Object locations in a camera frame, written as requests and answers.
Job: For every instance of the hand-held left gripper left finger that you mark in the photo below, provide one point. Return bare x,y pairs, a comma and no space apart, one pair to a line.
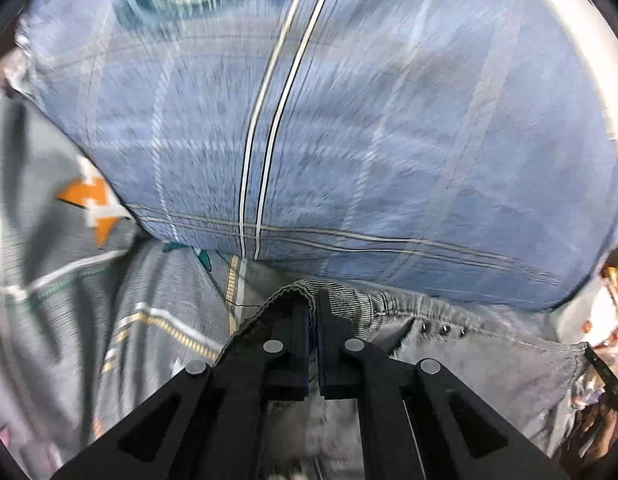
300,360

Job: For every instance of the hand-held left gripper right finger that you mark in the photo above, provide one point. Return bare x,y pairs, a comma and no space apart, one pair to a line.
326,360

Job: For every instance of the grey pants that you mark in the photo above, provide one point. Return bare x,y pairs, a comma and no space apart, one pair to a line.
489,375

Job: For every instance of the blue striped pillow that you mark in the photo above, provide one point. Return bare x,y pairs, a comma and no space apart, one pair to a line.
389,135

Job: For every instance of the white packet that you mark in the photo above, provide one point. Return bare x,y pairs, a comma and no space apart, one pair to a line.
584,310

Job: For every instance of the grey plaid quilt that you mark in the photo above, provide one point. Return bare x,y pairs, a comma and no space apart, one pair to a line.
34,270

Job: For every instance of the beige bed frame rim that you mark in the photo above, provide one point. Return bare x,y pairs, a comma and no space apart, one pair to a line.
589,35

